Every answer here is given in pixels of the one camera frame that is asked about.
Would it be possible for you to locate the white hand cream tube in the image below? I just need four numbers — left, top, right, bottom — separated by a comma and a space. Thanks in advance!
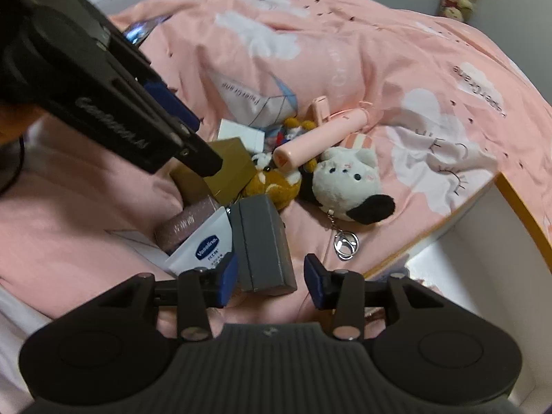
165, 207, 233, 276

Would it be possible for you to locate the gold box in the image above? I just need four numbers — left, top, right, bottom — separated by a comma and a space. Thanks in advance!
169, 137, 256, 206

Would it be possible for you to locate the mauve speckled small box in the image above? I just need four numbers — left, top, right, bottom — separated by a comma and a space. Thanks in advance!
154, 196, 220, 254

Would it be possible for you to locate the white charger plug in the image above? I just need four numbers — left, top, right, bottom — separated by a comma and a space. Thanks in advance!
217, 119, 265, 154

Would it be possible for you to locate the dark grey box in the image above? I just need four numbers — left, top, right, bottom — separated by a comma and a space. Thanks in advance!
229, 195, 297, 296

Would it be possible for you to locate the pink handheld fan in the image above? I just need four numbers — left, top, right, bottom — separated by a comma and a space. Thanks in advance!
272, 96, 372, 172

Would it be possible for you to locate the person's left hand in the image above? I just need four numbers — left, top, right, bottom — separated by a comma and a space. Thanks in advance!
0, 105, 47, 145

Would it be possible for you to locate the silver carabiner keyring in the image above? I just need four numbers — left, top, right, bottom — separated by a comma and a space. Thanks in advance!
327, 210, 359, 262

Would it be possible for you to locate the smartphone with lit screen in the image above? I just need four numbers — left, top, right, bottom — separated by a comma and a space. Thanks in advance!
124, 15, 170, 47

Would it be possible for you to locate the white black plush cat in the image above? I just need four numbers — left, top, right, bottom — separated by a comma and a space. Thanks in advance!
298, 147, 396, 225

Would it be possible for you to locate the orange cardboard box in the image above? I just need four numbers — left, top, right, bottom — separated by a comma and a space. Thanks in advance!
366, 174, 551, 413

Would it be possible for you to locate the pink cloud-print duvet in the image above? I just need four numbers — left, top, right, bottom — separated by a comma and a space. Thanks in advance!
1, 0, 551, 318

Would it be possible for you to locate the black cables and plug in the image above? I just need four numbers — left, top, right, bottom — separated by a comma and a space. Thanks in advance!
0, 135, 27, 195

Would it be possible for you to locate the brown plush keychain toy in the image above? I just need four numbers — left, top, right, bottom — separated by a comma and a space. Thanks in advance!
242, 152, 302, 211

